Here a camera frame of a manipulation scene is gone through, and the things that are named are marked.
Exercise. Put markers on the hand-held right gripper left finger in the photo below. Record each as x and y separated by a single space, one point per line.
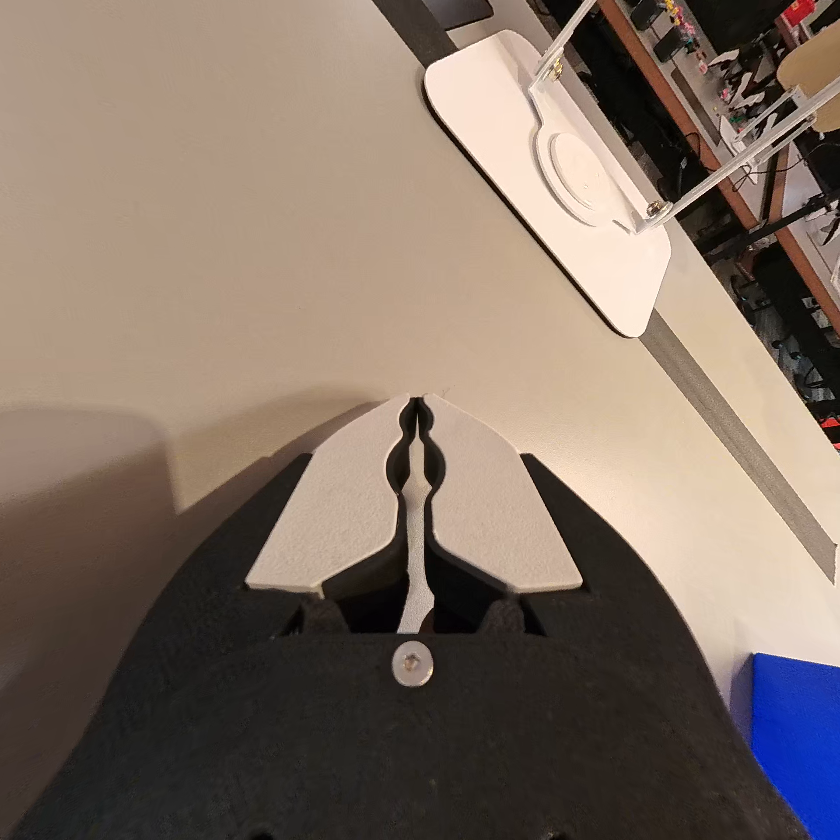
328 519

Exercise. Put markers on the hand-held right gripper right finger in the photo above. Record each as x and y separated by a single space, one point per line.
505 519

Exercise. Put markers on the large blue plastic bin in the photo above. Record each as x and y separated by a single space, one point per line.
794 748

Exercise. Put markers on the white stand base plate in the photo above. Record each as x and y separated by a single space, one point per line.
525 145

